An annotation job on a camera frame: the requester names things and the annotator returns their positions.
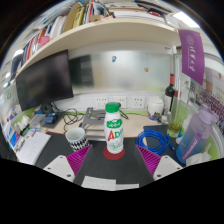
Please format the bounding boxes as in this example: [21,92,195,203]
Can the glass vase green stems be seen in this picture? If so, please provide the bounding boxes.
[166,99,188,138]

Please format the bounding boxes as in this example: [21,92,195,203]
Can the white paper sheet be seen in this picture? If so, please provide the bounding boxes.
[115,183,140,192]
[81,175,117,192]

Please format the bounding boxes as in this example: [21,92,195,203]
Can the white wall socket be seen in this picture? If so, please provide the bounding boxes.
[130,95,146,109]
[113,95,128,109]
[94,96,108,109]

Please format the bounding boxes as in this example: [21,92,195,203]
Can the crumpled white tissue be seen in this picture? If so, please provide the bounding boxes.
[185,151,213,167]

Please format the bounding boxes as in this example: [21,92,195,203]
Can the group photo poster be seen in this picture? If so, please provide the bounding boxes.
[196,66,224,134]

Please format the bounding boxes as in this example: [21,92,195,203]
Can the tangled black cables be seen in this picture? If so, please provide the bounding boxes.
[54,103,84,133]

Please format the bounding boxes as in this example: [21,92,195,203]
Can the silver laptop stand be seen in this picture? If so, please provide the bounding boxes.
[79,107,107,141]

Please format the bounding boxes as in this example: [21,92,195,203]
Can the black red-edged desk mat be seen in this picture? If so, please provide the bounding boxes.
[34,131,156,188]

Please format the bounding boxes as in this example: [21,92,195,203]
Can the small blue device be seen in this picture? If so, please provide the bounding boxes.
[44,112,58,125]

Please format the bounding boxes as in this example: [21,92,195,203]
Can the dark wine bottle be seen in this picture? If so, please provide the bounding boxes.
[164,73,177,114]

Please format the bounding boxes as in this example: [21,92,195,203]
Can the white round jar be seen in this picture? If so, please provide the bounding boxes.
[147,96,165,121]

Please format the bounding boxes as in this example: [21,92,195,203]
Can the coiled blue cable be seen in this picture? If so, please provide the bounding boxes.
[135,129,174,156]

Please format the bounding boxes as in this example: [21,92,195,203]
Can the white open notebook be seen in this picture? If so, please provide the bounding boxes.
[15,130,52,166]

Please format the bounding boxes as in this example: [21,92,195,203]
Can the clear plastic box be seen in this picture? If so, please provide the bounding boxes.
[29,114,47,129]

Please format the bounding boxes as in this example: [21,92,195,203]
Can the black white checkered mug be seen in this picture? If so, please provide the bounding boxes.
[64,127,90,153]

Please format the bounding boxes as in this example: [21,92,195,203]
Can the black computer monitor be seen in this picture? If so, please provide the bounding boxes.
[15,49,74,112]

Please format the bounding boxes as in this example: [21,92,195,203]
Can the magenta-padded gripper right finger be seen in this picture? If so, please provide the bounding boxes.
[134,144,183,186]

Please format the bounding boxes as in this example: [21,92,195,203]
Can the white drink bottle green cap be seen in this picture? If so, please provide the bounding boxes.
[103,101,125,155]

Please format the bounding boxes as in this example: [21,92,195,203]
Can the purple translucent water jug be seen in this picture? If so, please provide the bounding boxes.
[175,103,219,165]

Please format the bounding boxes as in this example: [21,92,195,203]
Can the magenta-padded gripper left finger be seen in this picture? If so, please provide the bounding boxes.
[43,143,95,186]

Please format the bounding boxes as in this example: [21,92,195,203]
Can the purple hanging pennant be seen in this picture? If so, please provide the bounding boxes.
[178,29,206,86]

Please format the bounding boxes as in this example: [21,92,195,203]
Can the shelf with books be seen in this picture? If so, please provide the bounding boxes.
[9,0,188,81]

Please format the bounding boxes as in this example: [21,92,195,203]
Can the dark blue mouse pad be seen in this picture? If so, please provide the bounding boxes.
[143,124,188,159]

